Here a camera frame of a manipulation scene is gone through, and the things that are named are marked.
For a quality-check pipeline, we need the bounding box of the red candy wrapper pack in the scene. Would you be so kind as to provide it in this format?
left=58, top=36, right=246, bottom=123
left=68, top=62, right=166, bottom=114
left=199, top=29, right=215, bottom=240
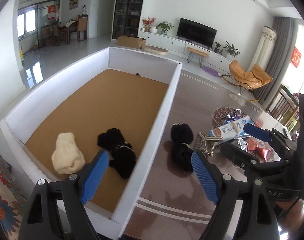
left=247, top=137, right=275, bottom=163

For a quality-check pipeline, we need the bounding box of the black velvet pouch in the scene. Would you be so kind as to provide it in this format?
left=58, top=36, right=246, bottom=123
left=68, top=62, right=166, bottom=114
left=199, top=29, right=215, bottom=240
left=171, top=123, right=194, bottom=173
left=97, top=128, right=137, bottom=179

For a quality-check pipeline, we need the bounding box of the blue white medicine box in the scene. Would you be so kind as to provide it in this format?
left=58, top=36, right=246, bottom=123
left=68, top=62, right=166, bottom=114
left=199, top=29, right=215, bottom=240
left=208, top=115, right=254, bottom=141

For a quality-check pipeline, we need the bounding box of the white cardboard sorting box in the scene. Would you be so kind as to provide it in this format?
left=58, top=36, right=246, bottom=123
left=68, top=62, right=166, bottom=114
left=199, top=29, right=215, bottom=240
left=0, top=47, right=182, bottom=239

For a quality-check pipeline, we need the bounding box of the gold rhinestone hair clip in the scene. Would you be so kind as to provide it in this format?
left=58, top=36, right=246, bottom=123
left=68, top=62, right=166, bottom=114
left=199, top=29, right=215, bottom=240
left=194, top=132, right=223, bottom=157

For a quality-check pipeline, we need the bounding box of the orange lounge chair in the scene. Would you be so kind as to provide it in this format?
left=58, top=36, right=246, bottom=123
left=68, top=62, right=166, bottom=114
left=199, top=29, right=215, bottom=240
left=220, top=60, right=273, bottom=95

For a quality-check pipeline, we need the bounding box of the floral sofa cover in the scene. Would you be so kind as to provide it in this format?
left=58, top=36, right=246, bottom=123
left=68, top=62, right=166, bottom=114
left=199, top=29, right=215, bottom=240
left=0, top=154, right=27, bottom=239

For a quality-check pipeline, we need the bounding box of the wooden bench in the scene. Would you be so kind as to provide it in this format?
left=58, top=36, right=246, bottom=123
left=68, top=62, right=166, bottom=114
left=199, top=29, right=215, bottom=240
left=187, top=47, right=209, bottom=67

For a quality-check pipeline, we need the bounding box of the white tv cabinet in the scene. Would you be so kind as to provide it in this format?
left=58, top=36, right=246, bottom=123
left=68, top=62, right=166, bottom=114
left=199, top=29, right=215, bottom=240
left=137, top=31, right=231, bottom=72

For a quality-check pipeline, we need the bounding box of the black flat television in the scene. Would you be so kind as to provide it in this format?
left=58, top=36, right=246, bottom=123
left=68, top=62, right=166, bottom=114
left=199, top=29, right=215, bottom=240
left=177, top=18, right=217, bottom=47

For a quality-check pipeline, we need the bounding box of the oval cat scratcher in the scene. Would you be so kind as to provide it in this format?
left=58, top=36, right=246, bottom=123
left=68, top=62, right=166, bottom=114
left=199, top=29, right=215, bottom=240
left=141, top=45, right=169, bottom=56

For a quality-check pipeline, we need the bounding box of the brown cardboard box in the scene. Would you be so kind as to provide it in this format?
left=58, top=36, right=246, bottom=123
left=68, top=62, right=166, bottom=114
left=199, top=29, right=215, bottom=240
left=117, top=36, right=146, bottom=49

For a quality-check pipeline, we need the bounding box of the dining table with chairs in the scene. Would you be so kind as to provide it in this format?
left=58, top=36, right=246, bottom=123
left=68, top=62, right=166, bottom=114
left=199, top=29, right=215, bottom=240
left=39, top=15, right=89, bottom=46

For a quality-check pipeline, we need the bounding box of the green potted plant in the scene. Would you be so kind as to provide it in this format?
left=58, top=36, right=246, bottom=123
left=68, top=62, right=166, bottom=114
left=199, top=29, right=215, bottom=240
left=156, top=21, right=173, bottom=35

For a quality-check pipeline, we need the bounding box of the red flower vase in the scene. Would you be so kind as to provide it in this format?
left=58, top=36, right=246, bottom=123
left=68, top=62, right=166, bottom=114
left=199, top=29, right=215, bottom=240
left=142, top=16, right=156, bottom=32

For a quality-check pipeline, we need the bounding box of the black display cabinet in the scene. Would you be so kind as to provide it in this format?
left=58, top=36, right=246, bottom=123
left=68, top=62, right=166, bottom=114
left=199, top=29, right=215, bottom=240
left=112, top=0, right=143, bottom=40

